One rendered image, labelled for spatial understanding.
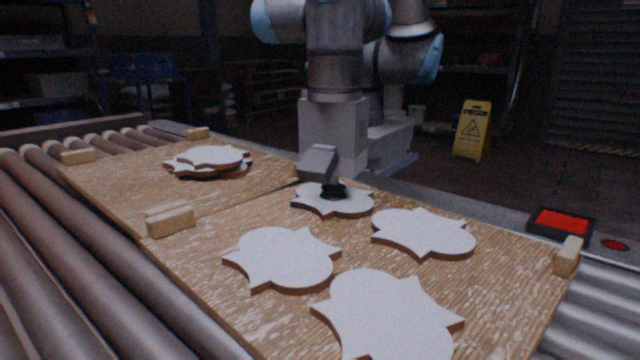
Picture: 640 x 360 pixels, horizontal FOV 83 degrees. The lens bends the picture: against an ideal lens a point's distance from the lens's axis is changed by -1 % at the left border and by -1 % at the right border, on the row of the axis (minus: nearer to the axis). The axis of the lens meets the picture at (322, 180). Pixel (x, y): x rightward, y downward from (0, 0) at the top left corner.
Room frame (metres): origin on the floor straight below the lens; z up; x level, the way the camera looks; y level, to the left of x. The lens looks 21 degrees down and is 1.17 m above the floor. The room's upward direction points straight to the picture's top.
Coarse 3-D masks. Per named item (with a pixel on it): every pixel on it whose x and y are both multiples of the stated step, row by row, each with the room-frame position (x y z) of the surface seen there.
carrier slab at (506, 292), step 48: (288, 192) 0.55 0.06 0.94; (384, 192) 0.55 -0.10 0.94; (144, 240) 0.40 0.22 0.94; (192, 240) 0.40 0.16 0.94; (336, 240) 0.40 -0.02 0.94; (480, 240) 0.40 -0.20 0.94; (528, 240) 0.40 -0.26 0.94; (192, 288) 0.30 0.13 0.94; (240, 288) 0.30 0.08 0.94; (432, 288) 0.30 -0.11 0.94; (480, 288) 0.30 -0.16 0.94; (528, 288) 0.30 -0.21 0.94; (240, 336) 0.24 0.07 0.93; (288, 336) 0.24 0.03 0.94; (480, 336) 0.24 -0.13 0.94; (528, 336) 0.24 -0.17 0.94
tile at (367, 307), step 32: (352, 288) 0.29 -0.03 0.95; (384, 288) 0.29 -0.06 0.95; (416, 288) 0.29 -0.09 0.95; (320, 320) 0.26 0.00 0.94; (352, 320) 0.25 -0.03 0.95; (384, 320) 0.25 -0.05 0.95; (416, 320) 0.25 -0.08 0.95; (448, 320) 0.25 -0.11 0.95; (352, 352) 0.21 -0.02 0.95; (384, 352) 0.21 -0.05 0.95; (416, 352) 0.21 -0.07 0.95; (448, 352) 0.21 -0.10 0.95
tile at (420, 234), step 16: (384, 224) 0.42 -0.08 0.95; (400, 224) 0.42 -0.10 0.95; (416, 224) 0.42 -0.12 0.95; (432, 224) 0.42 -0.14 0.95; (448, 224) 0.42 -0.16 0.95; (464, 224) 0.42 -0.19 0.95; (384, 240) 0.39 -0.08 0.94; (400, 240) 0.38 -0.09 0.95; (416, 240) 0.38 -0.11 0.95; (432, 240) 0.38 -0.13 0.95; (448, 240) 0.38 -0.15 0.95; (464, 240) 0.38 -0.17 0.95; (416, 256) 0.35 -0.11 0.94; (432, 256) 0.36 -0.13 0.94; (448, 256) 0.35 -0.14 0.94; (464, 256) 0.35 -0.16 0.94
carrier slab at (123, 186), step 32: (96, 160) 0.73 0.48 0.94; (128, 160) 0.73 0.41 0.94; (160, 160) 0.73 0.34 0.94; (256, 160) 0.73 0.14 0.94; (288, 160) 0.73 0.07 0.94; (96, 192) 0.55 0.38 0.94; (128, 192) 0.55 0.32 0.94; (160, 192) 0.55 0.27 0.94; (192, 192) 0.55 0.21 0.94; (224, 192) 0.55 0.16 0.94; (256, 192) 0.55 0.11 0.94; (128, 224) 0.44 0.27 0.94
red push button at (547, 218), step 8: (544, 216) 0.48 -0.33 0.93; (552, 216) 0.48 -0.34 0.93; (560, 216) 0.48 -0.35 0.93; (568, 216) 0.48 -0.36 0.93; (544, 224) 0.45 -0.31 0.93; (552, 224) 0.45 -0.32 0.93; (560, 224) 0.45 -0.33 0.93; (568, 224) 0.45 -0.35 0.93; (576, 224) 0.45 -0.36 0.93; (584, 224) 0.45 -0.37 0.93; (576, 232) 0.43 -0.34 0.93; (584, 232) 0.43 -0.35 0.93
